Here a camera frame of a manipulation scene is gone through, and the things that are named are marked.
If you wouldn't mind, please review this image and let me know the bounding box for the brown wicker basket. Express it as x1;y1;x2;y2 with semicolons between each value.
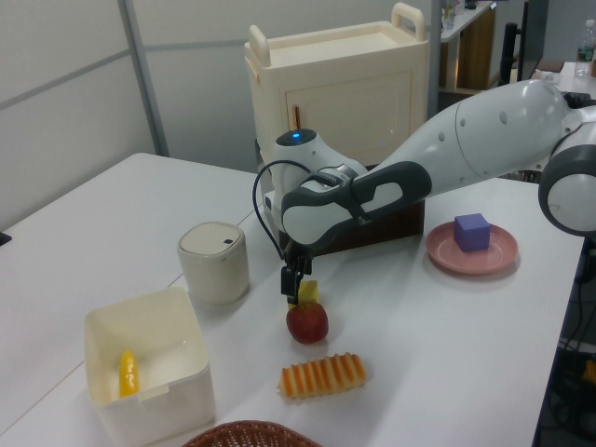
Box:
181;419;323;447

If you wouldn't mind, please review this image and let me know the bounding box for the white square plastic box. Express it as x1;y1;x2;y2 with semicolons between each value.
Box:
83;285;217;447

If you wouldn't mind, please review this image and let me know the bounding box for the red apple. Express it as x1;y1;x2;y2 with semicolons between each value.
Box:
285;302;331;345

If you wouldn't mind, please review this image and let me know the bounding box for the purple cube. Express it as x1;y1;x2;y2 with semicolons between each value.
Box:
453;212;492;254

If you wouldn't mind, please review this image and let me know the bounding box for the black monitor on stand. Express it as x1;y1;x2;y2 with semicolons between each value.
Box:
499;0;547;88

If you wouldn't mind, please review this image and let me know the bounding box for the small cream trash can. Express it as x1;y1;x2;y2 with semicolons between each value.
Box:
176;221;251;306

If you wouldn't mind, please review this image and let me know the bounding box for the yellow cube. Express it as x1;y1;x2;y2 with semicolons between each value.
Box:
288;279;322;309

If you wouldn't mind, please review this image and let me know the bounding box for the clear plastic bottle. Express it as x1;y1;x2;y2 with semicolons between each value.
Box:
574;18;596;78

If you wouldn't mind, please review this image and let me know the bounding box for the pink plate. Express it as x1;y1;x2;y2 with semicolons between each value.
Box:
425;220;520;277

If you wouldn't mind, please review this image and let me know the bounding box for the dark brown drawer box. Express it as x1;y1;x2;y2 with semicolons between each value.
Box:
254;138;427;258

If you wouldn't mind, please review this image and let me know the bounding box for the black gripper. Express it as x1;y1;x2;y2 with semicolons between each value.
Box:
278;232;314;307

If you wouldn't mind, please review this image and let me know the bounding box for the orange striped bread roll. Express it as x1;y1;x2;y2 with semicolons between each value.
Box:
277;353;369;401

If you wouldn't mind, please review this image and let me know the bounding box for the cream plastic cabinet with handles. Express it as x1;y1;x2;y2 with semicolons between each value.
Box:
243;1;430;174

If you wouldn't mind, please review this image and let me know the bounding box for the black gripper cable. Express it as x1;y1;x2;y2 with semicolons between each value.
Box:
252;159;311;260

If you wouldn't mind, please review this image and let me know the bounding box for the wooden background desk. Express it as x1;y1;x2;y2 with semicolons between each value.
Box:
439;0;497;93

